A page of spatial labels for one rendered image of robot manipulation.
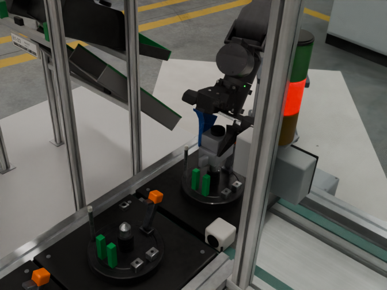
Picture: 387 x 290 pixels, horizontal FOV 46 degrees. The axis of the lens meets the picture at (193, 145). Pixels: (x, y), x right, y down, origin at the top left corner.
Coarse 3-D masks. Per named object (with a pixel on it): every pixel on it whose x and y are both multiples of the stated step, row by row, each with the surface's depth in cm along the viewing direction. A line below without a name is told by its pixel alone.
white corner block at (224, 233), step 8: (216, 224) 88; (224, 224) 89; (208, 232) 87; (216, 232) 87; (224, 232) 87; (232, 232) 87; (208, 240) 88; (216, 240) 87; (224, 240) 86; (232, 240) 89; (216, 248) 88; (224, 248) 87
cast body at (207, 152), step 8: (216, 128) 91; (224, 128) 91; (208, 136) 90; (216, 136) 90; (208, 144) 91; (216, 144) 90; (200, 152) 93; (208, 152) 91; (216, 152) 91; (232, 152) 96; (200, 160) 91; (208, 160) 92; (216, 160) 91
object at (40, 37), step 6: (0, 18) 86; (6, 18) 85; (6, 24) 85; (12, 24) 84; (18, 30) 83; (24, 30) 82; (30, 30) 81; (36, 30) 81; (30, 36) 81; (36, 36) 80; (42, 36) 79; (42, 42) 79; (48, 42) 78; (84, 42) 101; (102, 48) 97; (108, 48) 96; (114, 48) 95; (114, 54) 95; (120, 54) 94
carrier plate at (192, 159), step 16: (192, 160) 108; (224, 160) 109; (160, 176) 103; (176, 176) 103; (144, 192) 98; (176, 192) 99; (160, 208) 95; (176, 208) 95; (192, 208) 95; (240, 208) 95; (192, 224) 91; (208, 224) 91
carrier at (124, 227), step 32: (96, 224) 90; (128, 224) 80; (160, 224) 91; (64, 256) 83; (96, 256) 81; (128, 256) 81; (160, 256) 81; (192, 256) 84; (64, 288) 78; (96, 288) 78; (128, 288) 78; (160, 288) 78
